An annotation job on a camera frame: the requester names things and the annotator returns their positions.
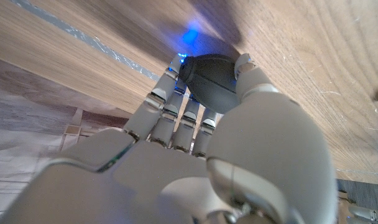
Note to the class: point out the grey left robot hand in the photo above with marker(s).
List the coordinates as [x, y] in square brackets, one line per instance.
[369, 216]

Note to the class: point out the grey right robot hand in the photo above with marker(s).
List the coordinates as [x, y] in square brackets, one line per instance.
[164, 183]

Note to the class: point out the black rubber air blower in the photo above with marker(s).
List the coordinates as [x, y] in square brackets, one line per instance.
[210, 81]

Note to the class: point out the printed fabric backdrop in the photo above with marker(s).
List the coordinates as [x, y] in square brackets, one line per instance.
[36, 124]

